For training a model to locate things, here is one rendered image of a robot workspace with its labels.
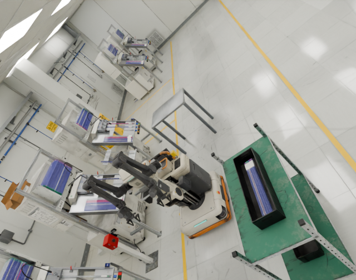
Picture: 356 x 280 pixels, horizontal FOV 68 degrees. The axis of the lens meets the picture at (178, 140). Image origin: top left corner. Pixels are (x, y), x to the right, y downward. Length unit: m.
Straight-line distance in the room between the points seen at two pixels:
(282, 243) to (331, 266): 0.60
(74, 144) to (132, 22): 6.66
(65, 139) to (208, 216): 2.89
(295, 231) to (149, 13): 9.62
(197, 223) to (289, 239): 1.67
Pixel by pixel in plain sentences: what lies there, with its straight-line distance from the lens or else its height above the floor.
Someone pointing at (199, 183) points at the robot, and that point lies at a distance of 3.17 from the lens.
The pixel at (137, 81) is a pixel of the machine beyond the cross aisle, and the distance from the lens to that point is 8.02.
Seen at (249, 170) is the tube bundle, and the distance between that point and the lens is 2.04.
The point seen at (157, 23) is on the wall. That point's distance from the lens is 10.65.
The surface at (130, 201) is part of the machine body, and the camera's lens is 4.41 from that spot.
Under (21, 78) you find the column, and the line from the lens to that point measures 6.90.
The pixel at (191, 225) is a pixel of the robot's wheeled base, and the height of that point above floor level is 0.27.
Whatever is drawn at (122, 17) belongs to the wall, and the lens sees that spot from 10.72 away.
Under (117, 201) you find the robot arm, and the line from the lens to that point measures 2.67.
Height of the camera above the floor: 2.40
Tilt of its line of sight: 28 degrees down
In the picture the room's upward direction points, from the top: 51 degrees counter-clockwise
